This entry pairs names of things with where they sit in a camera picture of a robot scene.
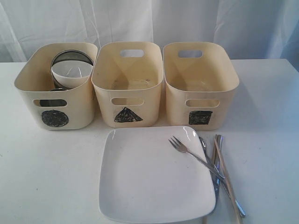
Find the cream bin with circle mark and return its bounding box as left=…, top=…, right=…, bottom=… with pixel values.
left=14, top=42, right=98, bottom=130

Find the wooden chopstick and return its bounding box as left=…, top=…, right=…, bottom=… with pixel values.
left=214, top=137, right=243, bottom=224
left=199, top=137, right=219, bottom=224

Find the stainless steel bowl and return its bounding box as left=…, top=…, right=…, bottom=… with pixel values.
left=50, top=49, right=93, bottom=90

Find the steel spoon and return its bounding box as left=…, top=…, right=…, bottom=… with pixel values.
left=199, top=137, right=246, bottom=218

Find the white curtain backdrop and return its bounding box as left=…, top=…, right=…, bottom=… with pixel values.
left=0, top=0, right=299, bottom=68

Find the steel knife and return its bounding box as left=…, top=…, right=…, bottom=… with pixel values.
left=211, top=134, right=222, bottom=214

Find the steel mug with wire handle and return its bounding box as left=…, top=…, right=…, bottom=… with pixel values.
left=40, top=99, right=67, bottom=107

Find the cream bin with square mark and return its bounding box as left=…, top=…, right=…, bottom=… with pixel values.
left=163, top=42, right=240, bottom=130

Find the cream bin with triangle mark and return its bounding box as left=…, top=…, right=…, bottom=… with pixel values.
left=91, top=42, right=164, bottom=128

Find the white square plate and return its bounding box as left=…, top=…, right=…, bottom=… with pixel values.
left=99, top=126, right=216, bottom=224

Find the small white bowl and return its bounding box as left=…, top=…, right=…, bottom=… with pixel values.
left=51, top=60, right=93, bottom=89

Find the small steel fork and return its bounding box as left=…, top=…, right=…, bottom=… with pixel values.
left=168, top=136, right=225, bottom=181

